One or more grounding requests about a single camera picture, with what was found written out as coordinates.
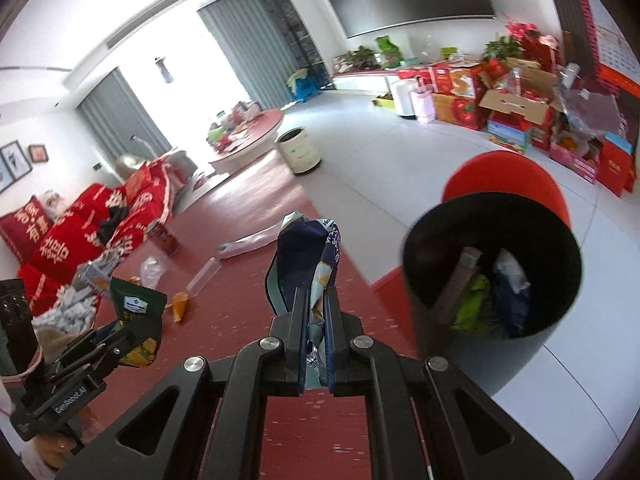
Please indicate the red printed cushion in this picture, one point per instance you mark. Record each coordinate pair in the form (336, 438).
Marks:
(25, 225)

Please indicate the colourful fruit carton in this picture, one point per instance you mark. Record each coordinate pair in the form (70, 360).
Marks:
(507, 135)

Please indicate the red wall calendar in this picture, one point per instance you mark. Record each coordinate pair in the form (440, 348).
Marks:
(612, 35)

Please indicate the red white gift box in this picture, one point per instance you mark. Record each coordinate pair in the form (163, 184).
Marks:
(246, 111)

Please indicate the small potted plant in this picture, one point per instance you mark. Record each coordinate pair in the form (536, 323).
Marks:
(362, 56)

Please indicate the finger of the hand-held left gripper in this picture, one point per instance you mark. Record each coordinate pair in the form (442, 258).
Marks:
(95, 337)
(110, 357)

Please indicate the black trash bin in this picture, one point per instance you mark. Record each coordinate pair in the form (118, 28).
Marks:
(430, 260)

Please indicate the white red television console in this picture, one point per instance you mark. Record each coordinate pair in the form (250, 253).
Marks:
(360, 80)

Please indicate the white cylindrical appliance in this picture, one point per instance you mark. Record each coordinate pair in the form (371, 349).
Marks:
(402, 100)

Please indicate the small red picture frame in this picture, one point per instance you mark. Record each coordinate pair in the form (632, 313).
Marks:
(37, 153)

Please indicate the orange snack wrapper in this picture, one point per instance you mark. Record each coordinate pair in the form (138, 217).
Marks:
(179, 306)

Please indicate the clear plastic bag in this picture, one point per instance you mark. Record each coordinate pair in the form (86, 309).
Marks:
(151, 271)

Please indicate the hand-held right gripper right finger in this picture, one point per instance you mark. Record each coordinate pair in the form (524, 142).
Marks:
(332, 335)

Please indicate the yellow green bag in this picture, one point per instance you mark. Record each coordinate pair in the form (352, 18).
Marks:
(297, 77)

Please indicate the green packaging bag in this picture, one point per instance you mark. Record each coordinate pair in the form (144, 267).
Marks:
(389, 50)

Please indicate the red tomato print carton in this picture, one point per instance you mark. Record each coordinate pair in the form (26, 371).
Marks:
(460, 110)

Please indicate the green plastic bag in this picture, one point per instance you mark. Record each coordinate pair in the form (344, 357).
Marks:
(472, 305)

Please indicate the red flower bouquet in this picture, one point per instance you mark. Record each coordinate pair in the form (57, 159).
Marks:
(530, 32)

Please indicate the dark green snack packet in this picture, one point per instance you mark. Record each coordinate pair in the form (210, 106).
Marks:
(140, 305)

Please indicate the blue snack bag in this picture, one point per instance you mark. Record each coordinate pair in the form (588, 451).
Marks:
(300, 255)

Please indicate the green snack pack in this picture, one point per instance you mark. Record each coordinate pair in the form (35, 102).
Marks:
(216, 134)

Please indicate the red covered sofa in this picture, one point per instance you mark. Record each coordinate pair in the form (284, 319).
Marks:
(60, 245)

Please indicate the red embroidered cushion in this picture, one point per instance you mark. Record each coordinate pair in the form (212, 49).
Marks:
(140, 182)

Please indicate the red orange print carton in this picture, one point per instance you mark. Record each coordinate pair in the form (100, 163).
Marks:
(457, 80)

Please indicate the beige round trash can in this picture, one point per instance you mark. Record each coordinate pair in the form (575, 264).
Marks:
(299, 152)

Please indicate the black cloth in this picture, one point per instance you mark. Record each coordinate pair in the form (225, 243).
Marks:
(112, 225)

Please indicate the red flower gift box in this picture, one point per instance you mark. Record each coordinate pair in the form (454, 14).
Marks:
(542, 57)

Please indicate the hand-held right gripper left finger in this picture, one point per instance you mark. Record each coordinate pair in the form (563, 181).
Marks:
(299, 330)

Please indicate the grey green curtain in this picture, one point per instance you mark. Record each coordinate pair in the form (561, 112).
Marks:
(240, 45)
(115, 115)

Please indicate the person's left hand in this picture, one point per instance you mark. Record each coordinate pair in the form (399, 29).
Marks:
(60, 444)

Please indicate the clear plastic wrap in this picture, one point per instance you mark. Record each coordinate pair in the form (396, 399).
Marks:
(590, 105)

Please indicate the white plastic bag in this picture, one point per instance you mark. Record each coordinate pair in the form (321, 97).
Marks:
(510, 270)

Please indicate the tall white drink can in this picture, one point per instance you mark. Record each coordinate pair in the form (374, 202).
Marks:
(92, 277)

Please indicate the grey cardboard box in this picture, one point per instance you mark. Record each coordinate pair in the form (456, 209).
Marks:
(460, 280)

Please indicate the white plush toy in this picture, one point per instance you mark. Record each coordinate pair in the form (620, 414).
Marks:
(52, 202)

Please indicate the black picture frame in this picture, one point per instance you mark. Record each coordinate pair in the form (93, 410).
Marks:
(15, 160)
(4, 180)

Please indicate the beige armchair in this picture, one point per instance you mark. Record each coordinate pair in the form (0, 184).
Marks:
(131, 162)

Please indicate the hanging dark garment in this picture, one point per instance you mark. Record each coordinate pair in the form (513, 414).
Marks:
(165, 70)

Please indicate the white pink gift bag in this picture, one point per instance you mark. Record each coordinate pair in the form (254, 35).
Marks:
(424, 105)

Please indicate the yellow green fruit tray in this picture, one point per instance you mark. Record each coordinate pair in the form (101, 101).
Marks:
(384, 101)

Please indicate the round red coffee table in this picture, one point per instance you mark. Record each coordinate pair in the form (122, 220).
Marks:
(260, 125)

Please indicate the pink fruit carton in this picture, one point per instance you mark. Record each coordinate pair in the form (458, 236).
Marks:
(575, 165)

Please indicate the leafy green potted plant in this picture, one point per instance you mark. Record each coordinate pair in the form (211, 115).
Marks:
(502, 49)

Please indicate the blue plastic basket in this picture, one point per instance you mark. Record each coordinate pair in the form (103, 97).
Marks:
(305, 91)

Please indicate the dark glass cabinet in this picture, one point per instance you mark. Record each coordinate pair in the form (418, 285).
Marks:
(295, 30)

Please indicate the green white box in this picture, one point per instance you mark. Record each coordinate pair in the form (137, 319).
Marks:
(448, 53)

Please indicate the white floor lamp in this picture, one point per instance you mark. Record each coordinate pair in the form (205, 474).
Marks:
(142, 142)

